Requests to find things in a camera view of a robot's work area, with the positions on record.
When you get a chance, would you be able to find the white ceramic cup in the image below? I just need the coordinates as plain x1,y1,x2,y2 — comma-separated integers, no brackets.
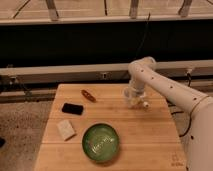
123,87,137,108

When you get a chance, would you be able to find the green ceramic bowl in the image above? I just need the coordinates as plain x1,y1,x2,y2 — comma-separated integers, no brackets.
82,123,120,163

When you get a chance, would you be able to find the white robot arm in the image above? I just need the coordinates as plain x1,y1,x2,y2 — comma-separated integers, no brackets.
127,57,213,171

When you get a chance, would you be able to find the brown oblong toy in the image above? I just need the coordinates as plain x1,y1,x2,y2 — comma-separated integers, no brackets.
81,90,96,103

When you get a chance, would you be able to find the black rectangular block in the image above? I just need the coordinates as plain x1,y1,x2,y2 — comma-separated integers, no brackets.
62,103,84,115

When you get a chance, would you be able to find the white sponge block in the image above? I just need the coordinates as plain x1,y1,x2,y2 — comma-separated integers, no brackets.
57,120,76,141

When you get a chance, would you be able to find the black hanging cable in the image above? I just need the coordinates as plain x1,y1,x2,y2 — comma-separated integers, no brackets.
118,12,152,82

